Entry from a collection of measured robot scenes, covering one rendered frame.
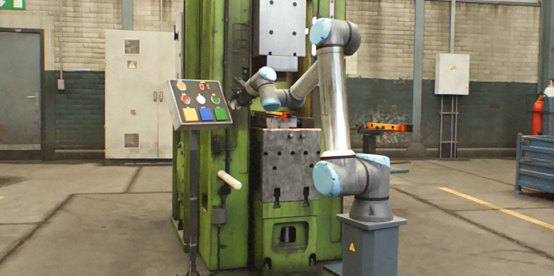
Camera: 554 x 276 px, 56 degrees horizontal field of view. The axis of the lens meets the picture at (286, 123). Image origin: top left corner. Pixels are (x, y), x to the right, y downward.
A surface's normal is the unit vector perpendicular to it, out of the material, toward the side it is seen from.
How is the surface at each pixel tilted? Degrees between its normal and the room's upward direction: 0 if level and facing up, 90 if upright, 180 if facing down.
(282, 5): 90
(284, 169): 90
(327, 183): 95
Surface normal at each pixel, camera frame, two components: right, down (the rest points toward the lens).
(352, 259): -0.85, 0.01
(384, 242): 0.52, 0.05
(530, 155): -0.96, -0.01
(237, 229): 0.32, 0.05
